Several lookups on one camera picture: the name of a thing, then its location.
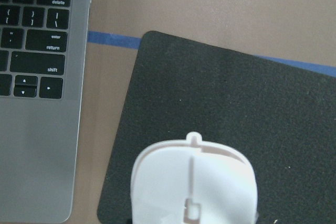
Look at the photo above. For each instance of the white computer mouse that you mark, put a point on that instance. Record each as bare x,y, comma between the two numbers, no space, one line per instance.
193,181

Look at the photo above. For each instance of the black mouse pad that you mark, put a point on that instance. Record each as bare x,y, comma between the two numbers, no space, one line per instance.
282,118

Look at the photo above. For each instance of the grey laptop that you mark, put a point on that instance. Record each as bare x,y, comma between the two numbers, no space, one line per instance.
43,48

